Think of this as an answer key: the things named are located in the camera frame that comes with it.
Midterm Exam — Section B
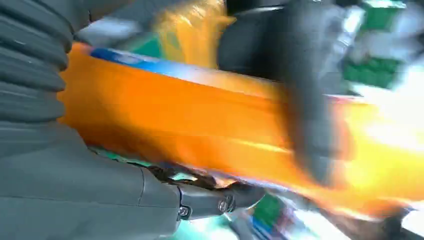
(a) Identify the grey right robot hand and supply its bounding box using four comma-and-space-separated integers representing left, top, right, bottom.
0, 0, 336, 240

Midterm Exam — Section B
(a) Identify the yellow plastic sheet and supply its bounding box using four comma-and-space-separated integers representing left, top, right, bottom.
153, 0, 235, 69

